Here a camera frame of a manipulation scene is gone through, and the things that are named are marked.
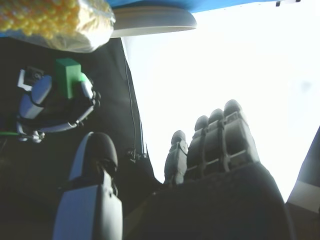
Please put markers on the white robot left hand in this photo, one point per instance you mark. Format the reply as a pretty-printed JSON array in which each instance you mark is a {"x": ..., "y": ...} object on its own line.
[{"x": 212, "y": 200}]

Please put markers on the green cube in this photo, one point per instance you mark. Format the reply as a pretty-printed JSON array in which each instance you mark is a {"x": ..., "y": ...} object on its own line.
[{"x": 67, "y": 77}]

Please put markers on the plastic bag of yellow beads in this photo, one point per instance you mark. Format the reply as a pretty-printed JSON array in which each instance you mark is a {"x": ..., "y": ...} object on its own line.
[{"x": 50, "y": 20}]

